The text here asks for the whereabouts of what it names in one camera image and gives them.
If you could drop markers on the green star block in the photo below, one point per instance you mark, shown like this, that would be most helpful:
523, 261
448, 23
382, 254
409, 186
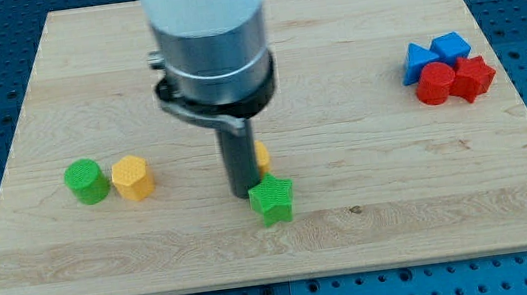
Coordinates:
272, 198

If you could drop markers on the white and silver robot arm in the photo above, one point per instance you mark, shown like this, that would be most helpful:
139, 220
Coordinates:
217, 67

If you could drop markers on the yellow heart block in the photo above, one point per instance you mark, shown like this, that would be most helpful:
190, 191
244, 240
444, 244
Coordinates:
263, 158

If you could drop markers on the red star block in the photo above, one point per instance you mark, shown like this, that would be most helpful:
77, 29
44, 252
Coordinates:
473, 77

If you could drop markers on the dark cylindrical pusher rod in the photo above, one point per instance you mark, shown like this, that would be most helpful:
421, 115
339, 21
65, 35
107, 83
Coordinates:
240, 161

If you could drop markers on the yellow hexagon block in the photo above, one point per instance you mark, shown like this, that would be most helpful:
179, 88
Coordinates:
133, 178

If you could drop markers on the wooden board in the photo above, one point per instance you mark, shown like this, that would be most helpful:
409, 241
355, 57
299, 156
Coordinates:
380, 180

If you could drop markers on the green cylinder block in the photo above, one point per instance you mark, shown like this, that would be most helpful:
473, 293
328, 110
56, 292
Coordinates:
86, 181

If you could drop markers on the blue triangle block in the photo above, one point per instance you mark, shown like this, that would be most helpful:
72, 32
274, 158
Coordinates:
417, 57

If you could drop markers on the red cylinder block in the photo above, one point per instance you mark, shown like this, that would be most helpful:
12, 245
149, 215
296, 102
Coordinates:
434, 83

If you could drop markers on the blue cube block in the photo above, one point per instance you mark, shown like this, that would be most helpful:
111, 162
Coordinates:
450, 47

